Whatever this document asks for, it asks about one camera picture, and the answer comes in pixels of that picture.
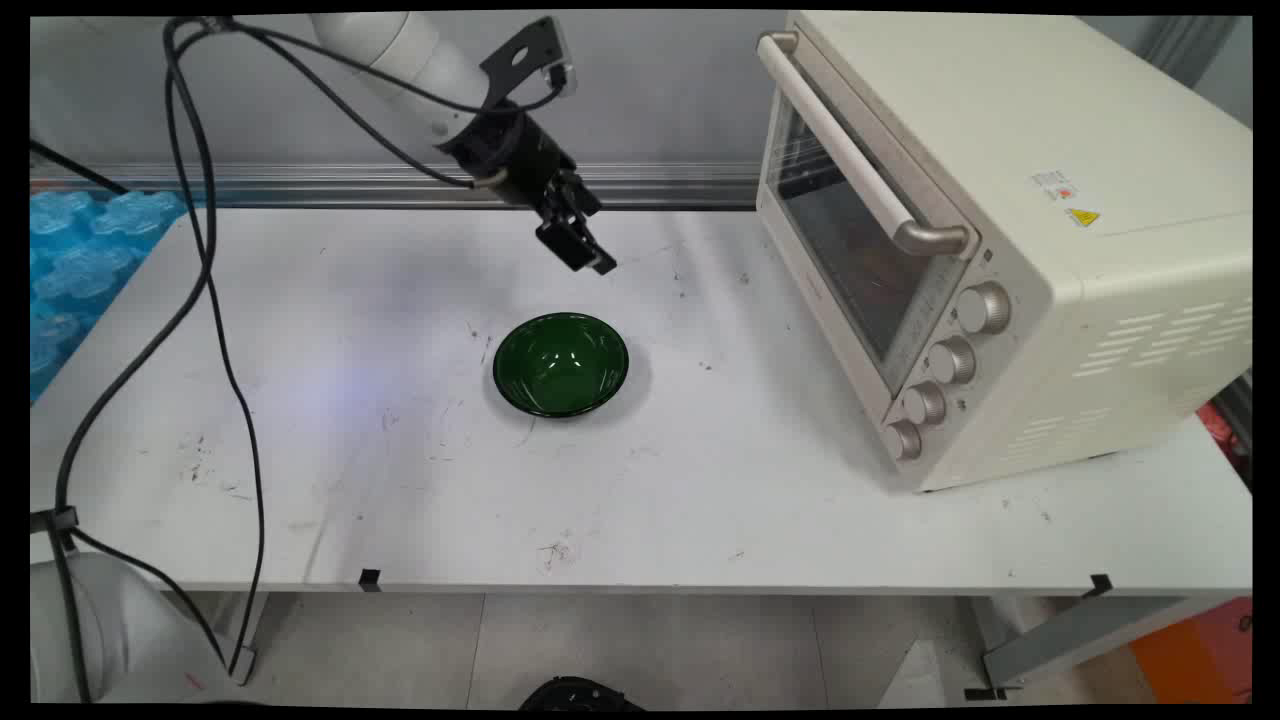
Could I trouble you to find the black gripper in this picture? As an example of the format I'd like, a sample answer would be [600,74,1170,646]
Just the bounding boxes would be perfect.
[437,103,618,277]

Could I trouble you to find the glass oven door with handle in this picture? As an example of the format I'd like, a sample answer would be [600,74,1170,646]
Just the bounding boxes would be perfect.
[755,30,986,403]

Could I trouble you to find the green bowl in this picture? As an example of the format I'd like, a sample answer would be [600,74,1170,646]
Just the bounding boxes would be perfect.
[492,312,631,419]

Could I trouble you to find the large silver oven knob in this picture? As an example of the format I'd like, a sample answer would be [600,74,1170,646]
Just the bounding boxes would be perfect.
[955,281,1012,336]

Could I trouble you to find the black round object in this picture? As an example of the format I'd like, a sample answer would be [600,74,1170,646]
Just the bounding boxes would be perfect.
[518,676,647,712]

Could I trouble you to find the grey straight table leg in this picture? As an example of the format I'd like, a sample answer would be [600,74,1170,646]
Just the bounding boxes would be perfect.
[232,592,272,687]

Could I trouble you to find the cream toaster oven body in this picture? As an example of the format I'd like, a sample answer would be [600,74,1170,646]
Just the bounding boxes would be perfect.
[755,12,1253,493]

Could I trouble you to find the grey table leg brace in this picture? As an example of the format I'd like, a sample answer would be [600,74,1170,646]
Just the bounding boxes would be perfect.
[963,596,1206,699]

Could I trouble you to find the red object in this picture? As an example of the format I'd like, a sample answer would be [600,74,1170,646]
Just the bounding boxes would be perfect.
[1195,398,1252,491]

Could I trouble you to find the orange box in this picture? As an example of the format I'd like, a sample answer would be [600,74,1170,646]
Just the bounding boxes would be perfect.
[1128,597,1253,706]

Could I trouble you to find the black camera cable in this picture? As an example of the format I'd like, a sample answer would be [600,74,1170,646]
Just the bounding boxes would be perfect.
[225,18,579,114]

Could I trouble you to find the aluminium rail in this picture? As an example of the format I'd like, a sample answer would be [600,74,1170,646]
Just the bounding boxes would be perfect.
[30,162,763,212]

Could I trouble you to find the thin black cable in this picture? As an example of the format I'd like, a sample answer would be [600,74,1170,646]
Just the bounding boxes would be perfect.
[165,30,267,683]

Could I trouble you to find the black background cable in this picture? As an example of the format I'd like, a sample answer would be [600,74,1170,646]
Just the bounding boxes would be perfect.
[30,140,131,197]

